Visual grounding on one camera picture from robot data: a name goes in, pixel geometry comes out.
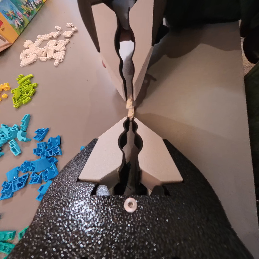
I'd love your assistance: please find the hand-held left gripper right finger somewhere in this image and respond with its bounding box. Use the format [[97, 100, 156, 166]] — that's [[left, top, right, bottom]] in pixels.
[[132, 118, 183, 195]]

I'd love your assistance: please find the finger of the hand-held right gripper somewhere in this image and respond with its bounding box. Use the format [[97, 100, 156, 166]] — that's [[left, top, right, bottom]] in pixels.
[[129, 0, 156, 101], [91, 0, 128, 101]]

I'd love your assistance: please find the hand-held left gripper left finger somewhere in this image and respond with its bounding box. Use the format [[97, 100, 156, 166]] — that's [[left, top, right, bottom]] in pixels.
[[78, 117, 130, 192]]

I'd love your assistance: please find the person's right forearm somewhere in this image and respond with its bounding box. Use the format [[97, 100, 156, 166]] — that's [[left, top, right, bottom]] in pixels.
[[162, 0, 241, 25]]

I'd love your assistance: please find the pile of white lego pieces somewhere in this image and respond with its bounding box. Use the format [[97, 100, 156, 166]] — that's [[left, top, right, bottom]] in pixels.
[[20, 22, 78, 67]]

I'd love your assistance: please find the pile of blue lego pieces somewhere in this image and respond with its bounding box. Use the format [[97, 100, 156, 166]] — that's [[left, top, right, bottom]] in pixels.
[[0, 127, 62, 202]]

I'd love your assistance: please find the opened colourful lego box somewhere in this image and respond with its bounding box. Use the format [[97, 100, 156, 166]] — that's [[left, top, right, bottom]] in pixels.
[[0, 0, 47, 52]]

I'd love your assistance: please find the pile of turquoise lego pieces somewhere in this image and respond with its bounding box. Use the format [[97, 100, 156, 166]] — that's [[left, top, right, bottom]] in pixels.
[[0, 114, 32, 157]]

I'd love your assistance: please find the pile of lime lego pieces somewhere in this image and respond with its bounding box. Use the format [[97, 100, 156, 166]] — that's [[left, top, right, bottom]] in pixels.
[[11, 74, 39, 108]]

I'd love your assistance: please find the pile of yellow lego pieces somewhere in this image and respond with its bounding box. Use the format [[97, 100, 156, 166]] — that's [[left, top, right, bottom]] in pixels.
[[0, 82, 11, 101]]

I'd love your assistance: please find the pile of teal green lego pieces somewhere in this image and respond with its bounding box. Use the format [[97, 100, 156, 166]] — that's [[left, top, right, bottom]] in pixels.
[[0, 226, 30, 259]]

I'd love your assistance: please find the person's dark green jacket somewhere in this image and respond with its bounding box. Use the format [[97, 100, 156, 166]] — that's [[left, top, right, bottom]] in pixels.
[[240, 0, 259, 259]]

